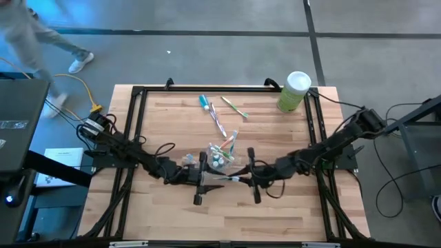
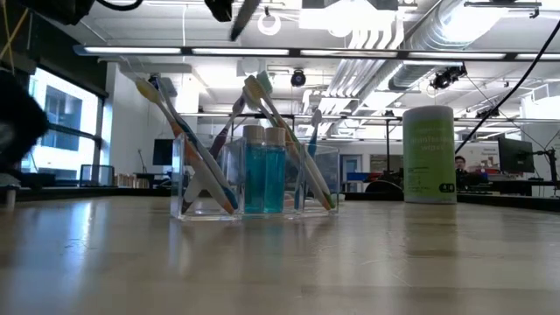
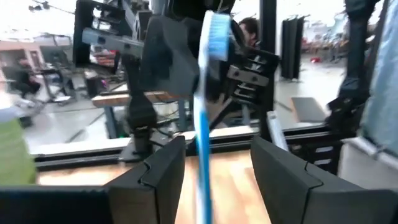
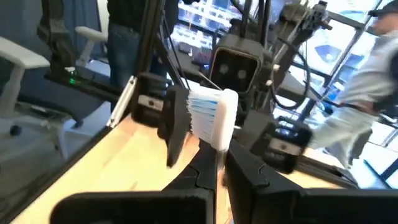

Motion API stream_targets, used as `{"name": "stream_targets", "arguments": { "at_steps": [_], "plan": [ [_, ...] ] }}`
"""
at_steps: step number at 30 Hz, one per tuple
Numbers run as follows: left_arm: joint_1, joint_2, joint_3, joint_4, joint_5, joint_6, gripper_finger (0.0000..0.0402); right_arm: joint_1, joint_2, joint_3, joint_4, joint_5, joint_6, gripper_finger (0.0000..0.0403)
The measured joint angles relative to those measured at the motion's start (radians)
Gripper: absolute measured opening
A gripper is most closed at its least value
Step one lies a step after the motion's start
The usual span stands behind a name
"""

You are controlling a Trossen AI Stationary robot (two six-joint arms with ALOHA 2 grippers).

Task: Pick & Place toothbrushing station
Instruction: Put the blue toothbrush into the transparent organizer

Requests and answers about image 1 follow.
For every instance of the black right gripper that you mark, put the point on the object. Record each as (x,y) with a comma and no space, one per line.
(265,170)

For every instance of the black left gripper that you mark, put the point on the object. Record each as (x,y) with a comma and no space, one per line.
(200,177)

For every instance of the teal and white toothbrush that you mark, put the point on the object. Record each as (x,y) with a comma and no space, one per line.
(227,178)

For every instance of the clear plastic bag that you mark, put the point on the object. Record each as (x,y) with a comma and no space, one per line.
(225,165)
(13,124)

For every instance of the purple bristled white toothbrush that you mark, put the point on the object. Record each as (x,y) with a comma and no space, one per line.
(214,112)

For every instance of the colourful toothbrushes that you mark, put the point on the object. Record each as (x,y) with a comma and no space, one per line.
(235,107)

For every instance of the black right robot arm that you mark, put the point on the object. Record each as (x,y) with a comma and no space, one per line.
(327,146)

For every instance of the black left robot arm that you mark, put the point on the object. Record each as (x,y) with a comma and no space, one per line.
(138,156)

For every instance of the green wipes canister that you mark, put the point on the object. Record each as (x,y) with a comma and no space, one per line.
(293,96)

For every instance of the white booklet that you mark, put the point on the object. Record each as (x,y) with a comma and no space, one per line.
(65,156)

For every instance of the dark grey metal stand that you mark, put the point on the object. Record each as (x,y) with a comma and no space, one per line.
(406,118)

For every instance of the person's shoe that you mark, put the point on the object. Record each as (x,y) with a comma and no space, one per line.
(437,208)

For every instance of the black device with cyan light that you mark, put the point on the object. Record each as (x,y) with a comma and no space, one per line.
(13,193)

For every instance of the black side desk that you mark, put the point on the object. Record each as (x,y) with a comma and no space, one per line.
(24,103)

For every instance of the person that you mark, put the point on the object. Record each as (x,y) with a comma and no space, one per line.
(20,27)

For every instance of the silver metal bracket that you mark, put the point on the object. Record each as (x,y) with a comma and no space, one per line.
(320,245)
(127,244)

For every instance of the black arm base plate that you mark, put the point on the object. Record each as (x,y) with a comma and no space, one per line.
(103,162)
(348,163)

